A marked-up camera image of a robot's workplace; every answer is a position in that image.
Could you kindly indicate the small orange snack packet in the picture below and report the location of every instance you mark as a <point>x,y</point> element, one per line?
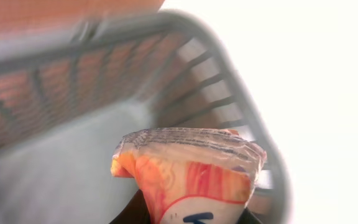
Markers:
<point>190,175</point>

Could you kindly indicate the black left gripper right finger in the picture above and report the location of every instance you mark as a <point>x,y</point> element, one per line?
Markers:
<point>247,217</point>

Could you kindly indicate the dark grey plastic basket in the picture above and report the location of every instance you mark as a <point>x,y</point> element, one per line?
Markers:
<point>67,97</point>

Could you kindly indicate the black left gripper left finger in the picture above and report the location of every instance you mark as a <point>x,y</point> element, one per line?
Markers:
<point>135,212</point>

